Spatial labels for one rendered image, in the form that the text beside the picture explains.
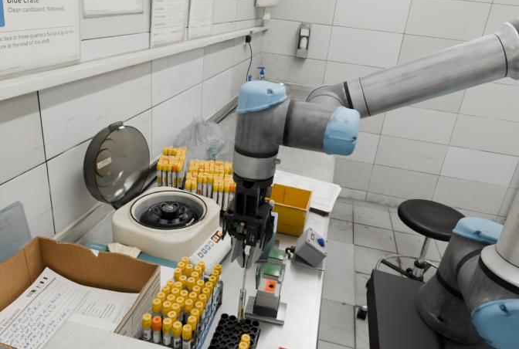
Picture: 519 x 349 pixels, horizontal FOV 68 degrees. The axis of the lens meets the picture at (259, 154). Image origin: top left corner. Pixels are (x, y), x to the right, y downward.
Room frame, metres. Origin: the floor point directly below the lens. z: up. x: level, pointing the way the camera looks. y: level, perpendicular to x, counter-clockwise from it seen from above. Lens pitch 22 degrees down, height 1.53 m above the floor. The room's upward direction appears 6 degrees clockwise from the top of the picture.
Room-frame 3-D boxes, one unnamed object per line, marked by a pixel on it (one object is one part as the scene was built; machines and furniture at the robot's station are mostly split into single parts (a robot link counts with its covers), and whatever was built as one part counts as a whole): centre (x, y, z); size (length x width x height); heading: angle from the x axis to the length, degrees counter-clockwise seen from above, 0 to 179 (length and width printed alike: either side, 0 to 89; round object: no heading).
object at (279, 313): (0.67, -0.05, 0.89); 0.09 x 0.05 x 0.04; 82
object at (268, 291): (0.67, -0.05, 0.92); 0.05 x 0.04 x 0.06; 82
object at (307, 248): (0.89, -0.15, 0.92); 0.13 x 0.07 x 0.08; 80
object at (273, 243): (0.90, -0.05, 0.92); 0.10 x 0.07 x 0.10; 176
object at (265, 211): (0.59, 0.01, 1.20); 0.09 x 0.08 x 0.12; 170
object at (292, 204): (1.06, -0.11, 0.93); 0.13 x 0.13 x 0.10; 77
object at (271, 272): (0.74, -0.06, 0.91); 0.05 x 0.04 x 0.07; 80
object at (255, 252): (0.59, -0.01, 1.09); 0.06 x 0.03 x 0.09; 170
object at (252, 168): (0.60, 0.00, 1.28); 0.08 x 0.08 x 0.05
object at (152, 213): (0.88, 0.22, 0.97); 0.15 x 0.15 x 0.07
